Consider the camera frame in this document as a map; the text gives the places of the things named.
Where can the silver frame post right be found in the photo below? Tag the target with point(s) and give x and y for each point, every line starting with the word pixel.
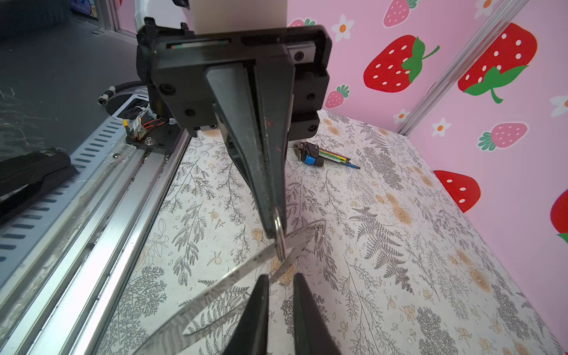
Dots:
pixel 489 31

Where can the large silver keyring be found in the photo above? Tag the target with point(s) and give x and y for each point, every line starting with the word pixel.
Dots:
pixel 172 337

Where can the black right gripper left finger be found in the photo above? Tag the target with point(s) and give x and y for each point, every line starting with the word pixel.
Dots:
pixel 251 333

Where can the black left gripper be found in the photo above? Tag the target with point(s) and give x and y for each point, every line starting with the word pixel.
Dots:
pixel 261 84

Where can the black device on base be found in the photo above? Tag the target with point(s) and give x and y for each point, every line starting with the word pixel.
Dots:
pixel 27 178

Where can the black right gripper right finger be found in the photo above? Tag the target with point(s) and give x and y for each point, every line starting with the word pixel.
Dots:
pixel 311 335

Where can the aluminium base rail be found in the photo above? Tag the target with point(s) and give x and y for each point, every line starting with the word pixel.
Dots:
pixel 66 259

